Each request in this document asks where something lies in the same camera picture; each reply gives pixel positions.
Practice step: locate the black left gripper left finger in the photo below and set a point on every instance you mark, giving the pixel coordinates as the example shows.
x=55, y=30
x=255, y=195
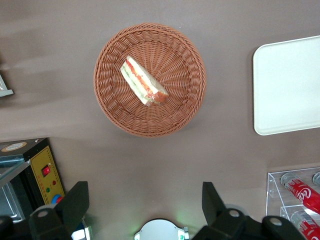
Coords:
x=75, y=202

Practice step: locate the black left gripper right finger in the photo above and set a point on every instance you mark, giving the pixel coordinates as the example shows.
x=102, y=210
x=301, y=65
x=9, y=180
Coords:
x=211, y=202

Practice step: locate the triangle sandwich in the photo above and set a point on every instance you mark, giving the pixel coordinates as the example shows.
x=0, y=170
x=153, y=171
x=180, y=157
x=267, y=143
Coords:
x=140, y=77

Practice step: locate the beige plastic tray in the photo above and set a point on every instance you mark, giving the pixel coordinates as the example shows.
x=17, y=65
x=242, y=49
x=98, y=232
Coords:
x=287, y=87

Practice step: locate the round brown wicker basket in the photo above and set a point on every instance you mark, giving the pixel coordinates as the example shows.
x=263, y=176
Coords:
x=175, y=50

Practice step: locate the black food warmer yellow panel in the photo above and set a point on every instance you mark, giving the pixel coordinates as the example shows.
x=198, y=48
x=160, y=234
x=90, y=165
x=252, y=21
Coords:
x=42, y=160

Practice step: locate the clear acrylic bottle rack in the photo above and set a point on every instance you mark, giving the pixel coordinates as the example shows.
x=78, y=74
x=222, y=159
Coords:
x=273, y=190

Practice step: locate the steel warmer pan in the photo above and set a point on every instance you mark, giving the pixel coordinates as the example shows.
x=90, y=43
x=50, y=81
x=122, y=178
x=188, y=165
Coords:
x=7, y=200

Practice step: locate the red cola bottle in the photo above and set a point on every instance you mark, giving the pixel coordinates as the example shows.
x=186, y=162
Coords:
x=302, y=193
x=308, y=226

